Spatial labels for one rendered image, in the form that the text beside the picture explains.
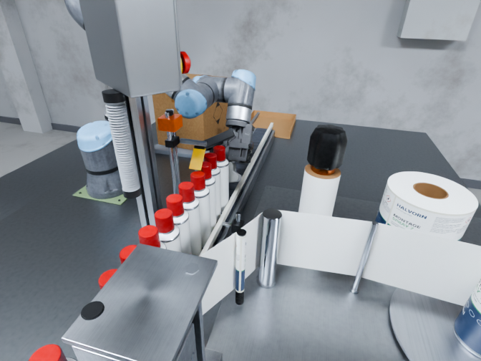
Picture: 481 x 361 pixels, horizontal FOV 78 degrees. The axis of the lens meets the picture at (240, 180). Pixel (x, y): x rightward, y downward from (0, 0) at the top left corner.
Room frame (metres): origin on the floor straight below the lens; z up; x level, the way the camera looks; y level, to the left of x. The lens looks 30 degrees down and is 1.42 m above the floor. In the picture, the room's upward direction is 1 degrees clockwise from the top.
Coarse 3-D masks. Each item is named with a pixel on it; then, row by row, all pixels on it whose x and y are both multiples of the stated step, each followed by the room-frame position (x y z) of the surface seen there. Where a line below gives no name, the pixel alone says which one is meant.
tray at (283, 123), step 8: (256, 112) 1.79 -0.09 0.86; (264, 112) 1.77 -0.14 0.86; (272, 112) 1.76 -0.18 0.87; (280, 112) 1.75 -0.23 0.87; (256, 120) 1.70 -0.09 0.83; (264, 120) 1.71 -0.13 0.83; (272, 120) 1.71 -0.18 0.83; (280, 120) 1.71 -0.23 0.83; (288, 120) 1.72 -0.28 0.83; (272, 128) 1.58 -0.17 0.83; (280, 128) 1.58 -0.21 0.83; (288, 128) 1.58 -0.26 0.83; (280, 136) 1.46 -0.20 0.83; (288, 136) 1.47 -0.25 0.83
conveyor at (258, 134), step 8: (256, 128) 1.45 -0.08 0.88; (264, 128) 1.45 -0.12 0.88; (256, 136) 1.34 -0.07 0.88; (256, 144) 1.25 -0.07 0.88; (264, 144) 1.25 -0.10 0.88; (256, 160) 1.08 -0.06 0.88; (240, 168) 1.01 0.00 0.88; (248, 176) 0.95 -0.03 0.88; (232, 184) 0.89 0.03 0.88; (232, 192) 0.84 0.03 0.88; (240, 192) 0.84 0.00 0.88; (232, 208) 0.75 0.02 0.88; (216, 240) 0.60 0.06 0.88
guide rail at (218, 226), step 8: (264, 136) 1.25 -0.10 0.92; (256, 152) 1.09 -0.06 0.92; (248, 168) 0.94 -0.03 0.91; (240, 184) 0.83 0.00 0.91; (232, 200) 0.74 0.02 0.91; (224, 216) 0.66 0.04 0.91; (216, 224) 0.62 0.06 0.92; (216, 232) 0.59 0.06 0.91; (208, 240) 0.56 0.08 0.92; (208, 248) 0.54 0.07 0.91
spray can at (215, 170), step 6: (204, 156) 0.69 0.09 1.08; (210, 156) 0.68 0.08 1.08; (216, 156) 0.69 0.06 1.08; (210, 162) 0.68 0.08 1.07; (216, 162) 0.69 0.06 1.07; (216, 168) 0.69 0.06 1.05; (216, 174) 0.67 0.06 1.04; (216, 180) 0.67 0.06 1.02; (216, 186) 0.67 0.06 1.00; (216, 192) 0.67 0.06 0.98; (216, 198) 0.67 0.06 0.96; (216, 204) 0.67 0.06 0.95; (216, 210) 0.67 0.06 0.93; (216, 216) 0.67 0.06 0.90; (216, 222) 0.67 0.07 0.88
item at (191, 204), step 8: (184, 184) 0.55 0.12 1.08; (192, 184) 0.55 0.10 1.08; (184, 192) 0.53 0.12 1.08; (192, 192) 0.53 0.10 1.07; (184, 200) 0.53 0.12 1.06; (192, 200) 0.53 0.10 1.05; (184, 208) 0.52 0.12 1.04; (192, 208) 0.52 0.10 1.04; (192, 216) 0.52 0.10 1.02; (192, 224) 0.52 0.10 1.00; (192, 232) 0.52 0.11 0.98; (200, 232) 0.54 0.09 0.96; (192, 240) 0.52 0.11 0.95; (200, 240) 0.54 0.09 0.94; (192, 248) 0.52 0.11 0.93; (200, 248) 0.53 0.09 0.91
